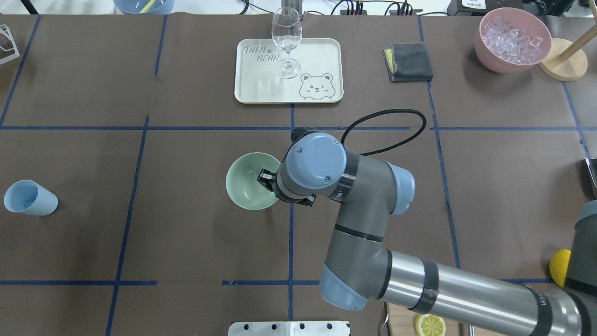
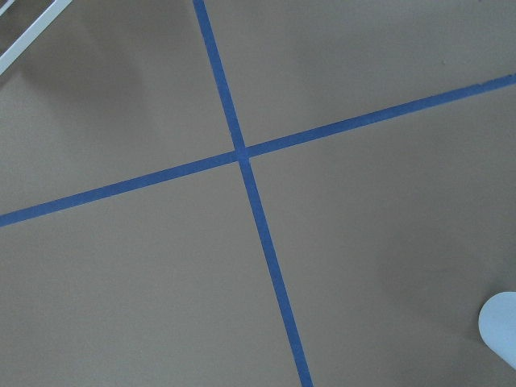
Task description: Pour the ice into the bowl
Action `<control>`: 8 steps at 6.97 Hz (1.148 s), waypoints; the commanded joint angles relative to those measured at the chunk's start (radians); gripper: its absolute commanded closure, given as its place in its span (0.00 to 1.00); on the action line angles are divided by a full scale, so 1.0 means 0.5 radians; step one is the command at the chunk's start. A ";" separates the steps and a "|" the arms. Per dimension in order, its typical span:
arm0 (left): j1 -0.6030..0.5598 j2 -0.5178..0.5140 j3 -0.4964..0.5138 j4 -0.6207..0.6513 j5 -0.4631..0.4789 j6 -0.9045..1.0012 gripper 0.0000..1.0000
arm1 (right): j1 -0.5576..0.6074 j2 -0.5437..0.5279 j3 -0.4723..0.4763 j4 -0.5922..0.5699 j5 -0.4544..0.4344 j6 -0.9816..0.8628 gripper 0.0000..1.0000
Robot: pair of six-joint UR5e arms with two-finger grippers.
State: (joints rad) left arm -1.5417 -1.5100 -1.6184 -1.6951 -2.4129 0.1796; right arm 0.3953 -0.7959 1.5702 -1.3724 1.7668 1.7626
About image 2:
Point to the light blue plastic cup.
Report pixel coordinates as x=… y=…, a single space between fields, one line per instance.
x=496 y=323

